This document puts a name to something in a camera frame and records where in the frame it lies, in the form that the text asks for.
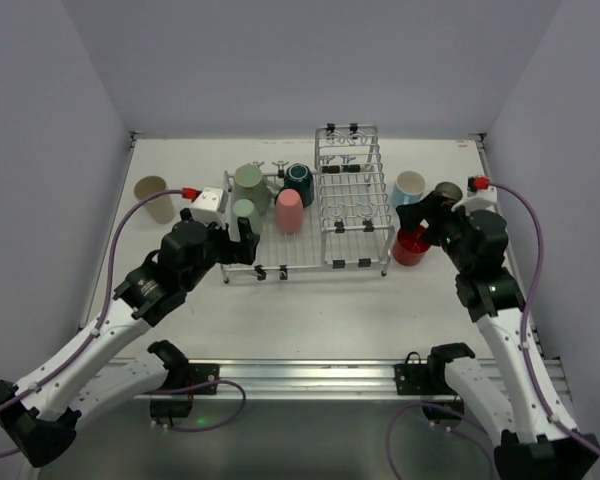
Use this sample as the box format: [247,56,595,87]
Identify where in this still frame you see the tall beige cup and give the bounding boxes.
[134,175,175,225]

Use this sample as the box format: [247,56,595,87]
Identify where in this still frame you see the left controller box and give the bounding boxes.
[149,399,193,426]

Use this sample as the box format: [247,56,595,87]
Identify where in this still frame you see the sage green mug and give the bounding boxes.
[231,164,282,216]

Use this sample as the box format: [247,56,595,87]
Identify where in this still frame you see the controller box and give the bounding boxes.
[149,399,193,426]
[421,399,465,428]

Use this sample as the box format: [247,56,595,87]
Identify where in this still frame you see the silver wire dish rack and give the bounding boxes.
[221,123,396,284]

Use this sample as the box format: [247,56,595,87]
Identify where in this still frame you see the dark teal mug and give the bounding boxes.
[283,163,314,208]

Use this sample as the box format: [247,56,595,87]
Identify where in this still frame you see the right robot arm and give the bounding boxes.
[397,191,600,479]

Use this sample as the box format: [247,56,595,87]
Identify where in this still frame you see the right controller box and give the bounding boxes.
[421,399,465,428]

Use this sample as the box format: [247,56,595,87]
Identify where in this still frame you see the light green cup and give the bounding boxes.
[231,199,263,240]

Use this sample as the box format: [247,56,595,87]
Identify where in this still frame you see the aluminium mounting rail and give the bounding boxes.
[104,356,566,401]

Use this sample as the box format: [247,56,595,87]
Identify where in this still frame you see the pink cup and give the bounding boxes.
[275,189,304,234]

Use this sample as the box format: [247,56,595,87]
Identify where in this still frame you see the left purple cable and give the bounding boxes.
[0,186,247,461]

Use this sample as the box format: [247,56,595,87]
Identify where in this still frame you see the red mug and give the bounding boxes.
[392,225,431,266]

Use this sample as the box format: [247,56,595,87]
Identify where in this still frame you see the light blue mug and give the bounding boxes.
[391,171,426,208]

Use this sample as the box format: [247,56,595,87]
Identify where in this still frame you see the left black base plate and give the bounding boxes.
[181,363,220,396]

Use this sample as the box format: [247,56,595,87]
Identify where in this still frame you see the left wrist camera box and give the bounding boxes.
[189,186,229,229]

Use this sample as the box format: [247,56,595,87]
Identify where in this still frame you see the cream brown cup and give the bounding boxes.
[434,181,464,202]

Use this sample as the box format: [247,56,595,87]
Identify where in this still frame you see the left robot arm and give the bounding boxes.
[0,218,259,468]

